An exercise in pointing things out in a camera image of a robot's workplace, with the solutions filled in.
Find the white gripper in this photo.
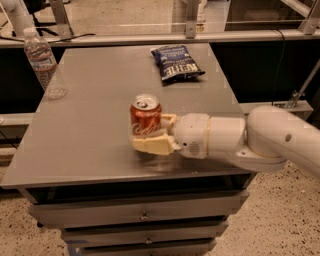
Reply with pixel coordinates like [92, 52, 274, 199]
[131, 113, 209, 159]

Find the red coke can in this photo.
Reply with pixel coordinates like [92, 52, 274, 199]
[130, 94, 162, 136]

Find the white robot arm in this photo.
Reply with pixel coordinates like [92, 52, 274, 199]
[131, 105, 320, 177]

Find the blue chip bag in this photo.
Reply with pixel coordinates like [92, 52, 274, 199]
[151, 45, 204, 81]

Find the top grey drawer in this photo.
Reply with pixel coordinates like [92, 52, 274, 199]
[29, 190, 249, 228]

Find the grey drawer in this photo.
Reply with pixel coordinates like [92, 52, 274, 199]
[74, 239, 216, 256]
[62, 219, 228, 248]
[29, 190, 249, 228]

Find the grey drawer cabinet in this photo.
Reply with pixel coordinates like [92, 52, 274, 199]
[0, 43, 270, 256]

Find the middle grey drawer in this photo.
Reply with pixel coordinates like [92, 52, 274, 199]
[62, 219, 228, 248]

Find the bottom grey drawer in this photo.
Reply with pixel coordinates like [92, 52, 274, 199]
[74, 239, 216, 256]

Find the clear plastic water bottle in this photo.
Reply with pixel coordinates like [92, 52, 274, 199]
[23, 27, 68, 100]

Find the grey metal railing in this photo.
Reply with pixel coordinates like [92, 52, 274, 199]
[0, 28, 320, 49]

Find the black cable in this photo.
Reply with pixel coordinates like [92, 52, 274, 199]
[271, 29, 288, 107]

